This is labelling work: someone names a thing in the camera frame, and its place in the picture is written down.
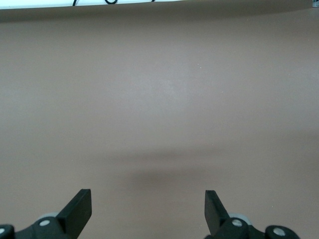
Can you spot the brown table mat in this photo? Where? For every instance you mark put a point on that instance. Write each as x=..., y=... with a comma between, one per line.
x=159, y=99

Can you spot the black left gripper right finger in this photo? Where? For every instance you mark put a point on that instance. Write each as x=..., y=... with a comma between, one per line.
x=215, y=216

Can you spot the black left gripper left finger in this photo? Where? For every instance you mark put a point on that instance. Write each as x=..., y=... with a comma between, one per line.
x=77, y=214

